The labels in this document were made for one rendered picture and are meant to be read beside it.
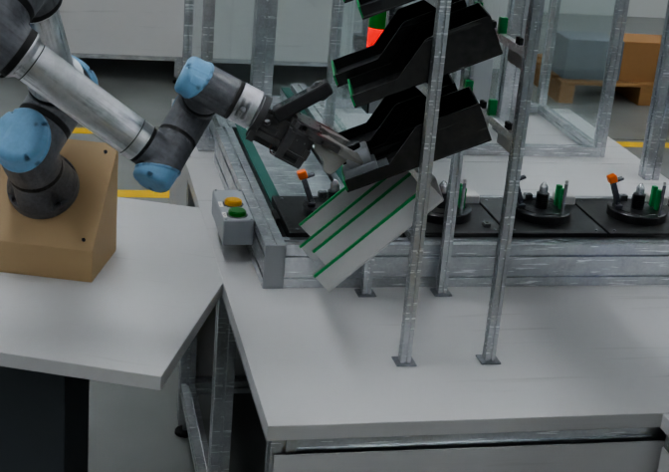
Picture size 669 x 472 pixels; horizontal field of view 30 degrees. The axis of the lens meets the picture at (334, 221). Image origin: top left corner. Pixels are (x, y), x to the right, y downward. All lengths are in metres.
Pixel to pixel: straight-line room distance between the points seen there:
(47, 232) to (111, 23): 5.09
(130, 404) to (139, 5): 4.10
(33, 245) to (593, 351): 1.17
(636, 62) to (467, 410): 6.29
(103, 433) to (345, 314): 1.42
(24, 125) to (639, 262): 1.39
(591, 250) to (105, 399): 1.78
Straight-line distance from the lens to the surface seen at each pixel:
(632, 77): 8.43
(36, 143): 2.53
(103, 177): 2.73
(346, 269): 2.35
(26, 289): 2.65
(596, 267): 2.89
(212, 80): 2.24
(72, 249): 2.66
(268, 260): 2.65
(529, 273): 2.83
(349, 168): 2.30
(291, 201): 2.88
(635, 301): 2.86
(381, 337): 2.50
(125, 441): 3.80
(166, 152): 2.28
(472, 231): 2.81
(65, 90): 2.24
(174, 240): 2.92
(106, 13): 7.71
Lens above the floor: 1.92
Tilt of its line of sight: 20 degrees down
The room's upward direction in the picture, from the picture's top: 5 degrees clockwise
